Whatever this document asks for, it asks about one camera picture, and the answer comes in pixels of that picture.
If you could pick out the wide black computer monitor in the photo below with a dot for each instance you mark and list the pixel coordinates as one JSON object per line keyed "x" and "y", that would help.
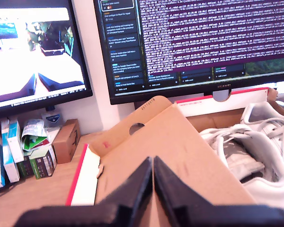
{"x": 203, "y": 35}

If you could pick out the white and blue carton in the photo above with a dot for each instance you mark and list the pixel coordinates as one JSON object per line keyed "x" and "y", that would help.
{"x": 9, "y": 165}
{"x": 14, "y": 142}

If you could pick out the crumpled printed leaflet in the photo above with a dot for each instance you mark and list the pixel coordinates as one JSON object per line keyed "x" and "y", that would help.
{"x": 33, "y": 130}

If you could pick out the black monitor with white window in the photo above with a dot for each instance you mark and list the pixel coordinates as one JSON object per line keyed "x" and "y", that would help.
{"x": 38, "y": 59}

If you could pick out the brown cardboard box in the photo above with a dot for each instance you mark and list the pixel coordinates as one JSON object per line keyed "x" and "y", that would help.
{"x": 66, "y": 142}

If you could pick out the white pouch blue emblem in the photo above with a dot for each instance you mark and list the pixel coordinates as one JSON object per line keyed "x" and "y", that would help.
{"x": 51, "y": 118}

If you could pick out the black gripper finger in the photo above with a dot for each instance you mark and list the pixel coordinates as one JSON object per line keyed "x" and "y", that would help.
{"x": 170, "y": 189}
{"x": 137, "y": 189}

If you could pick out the red cardboard shoebox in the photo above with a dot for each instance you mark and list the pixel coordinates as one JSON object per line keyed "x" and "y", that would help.
{"x": 170, "y": 146}

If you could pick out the green printed box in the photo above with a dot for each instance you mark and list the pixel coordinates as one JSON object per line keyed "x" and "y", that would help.
{"x": 41, "y": 163}

